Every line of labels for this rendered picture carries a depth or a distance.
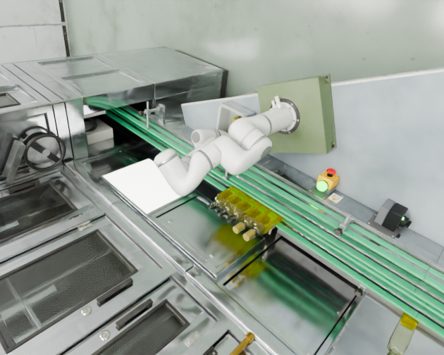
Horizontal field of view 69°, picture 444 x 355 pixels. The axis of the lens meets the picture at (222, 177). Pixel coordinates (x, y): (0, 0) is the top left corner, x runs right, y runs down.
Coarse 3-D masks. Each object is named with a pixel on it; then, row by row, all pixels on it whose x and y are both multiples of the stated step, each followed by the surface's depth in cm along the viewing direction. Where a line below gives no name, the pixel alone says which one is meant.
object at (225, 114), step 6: (222, 108) 165; (228, 108) 160; (222, 114) 167; (228, 114) 170; (234, 114) 168; (240, 114) 156; (222, 120) 170; (228, 120) 173; (216, 126) 170; (222, 126) 172; (228, 126) 174; (228, 132) 176
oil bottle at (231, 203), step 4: (240, 192) 156; (244, 192) 156; (236, 196) 153; (240, 196) 153; (244, 196) 154; (248, 196) 154; (228, 200) 149; (232, 200) 150; (236, 200) 150; (240, 200) 151; (244, 200) 151; (224, 204) 149; (228, 204) 148; (232, 204) 147; (236, 204) 148; (228, 208) 147; (232, 208) 147; (228, 212) 148; (232, 212) 148
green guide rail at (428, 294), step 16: (240, 176) 161; (256, 192) 151; (272, 192) 153; (288, 208) 145; (304, 224) 137; (320, 224) 138; (336, 240) 131; (352, 240) 132; (368, 256) 126; (384, 272) 120; (400, 272) 121; (416, 288) 116; (432, 288) 116; (432, 304) 111
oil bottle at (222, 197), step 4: (228, 188) 157; (232, 188) 158; (236, 188) 158; (224, 192) 154; (228, 192) 154; (232, 192) 155; (236, 192) 155; (216, 196) 152; (220, 196) 152; (224, 196) 152; (228, 196) 152; (232, 196) 153; (216, 200) 151; (220, 200) 150; (224, 200) 150; (220, 204) 151
